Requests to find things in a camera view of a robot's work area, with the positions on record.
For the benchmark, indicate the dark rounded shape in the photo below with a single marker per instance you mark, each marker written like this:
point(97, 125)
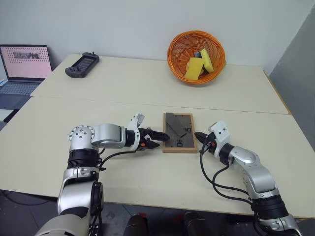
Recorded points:
point(195, 223)
point(136, 225)

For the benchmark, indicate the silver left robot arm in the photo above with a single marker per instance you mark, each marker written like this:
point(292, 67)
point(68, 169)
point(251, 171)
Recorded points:
point(105, 135)

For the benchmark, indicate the black handheld game console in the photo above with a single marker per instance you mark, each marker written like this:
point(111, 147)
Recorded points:
point(82, 65)

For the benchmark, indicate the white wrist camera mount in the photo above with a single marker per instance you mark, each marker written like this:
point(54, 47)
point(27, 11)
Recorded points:
point(220, 134)
point(133, 124)

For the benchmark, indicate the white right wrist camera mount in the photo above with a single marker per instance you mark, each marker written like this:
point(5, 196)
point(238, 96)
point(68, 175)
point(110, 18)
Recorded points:
point(220, 134)

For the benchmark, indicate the grey laptop with pink screen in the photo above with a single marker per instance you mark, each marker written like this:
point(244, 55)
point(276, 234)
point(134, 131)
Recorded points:
point(22, 61)

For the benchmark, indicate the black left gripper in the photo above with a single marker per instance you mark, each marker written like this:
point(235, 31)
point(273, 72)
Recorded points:
point(144, 145)

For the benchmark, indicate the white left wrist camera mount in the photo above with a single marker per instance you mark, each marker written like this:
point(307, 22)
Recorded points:
point(133, 124)

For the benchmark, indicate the grey partition panel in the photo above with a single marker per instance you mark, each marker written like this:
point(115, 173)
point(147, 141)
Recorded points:
point(295, 81)

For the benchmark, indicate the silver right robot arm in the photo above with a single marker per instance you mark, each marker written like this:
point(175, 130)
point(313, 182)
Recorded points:
point(256, 172)

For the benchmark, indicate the wooden picture frame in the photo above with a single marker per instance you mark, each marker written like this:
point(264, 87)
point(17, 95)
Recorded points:
point(179, 132)

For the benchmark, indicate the orange woven basket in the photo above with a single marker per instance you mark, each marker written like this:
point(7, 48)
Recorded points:
point(179, 49)

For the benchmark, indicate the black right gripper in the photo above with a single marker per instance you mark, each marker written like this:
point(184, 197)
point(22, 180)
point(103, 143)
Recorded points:
point(211, 145)

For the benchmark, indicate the yellow sponge with dark backing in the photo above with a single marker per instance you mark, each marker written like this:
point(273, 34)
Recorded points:
point(206, 60)

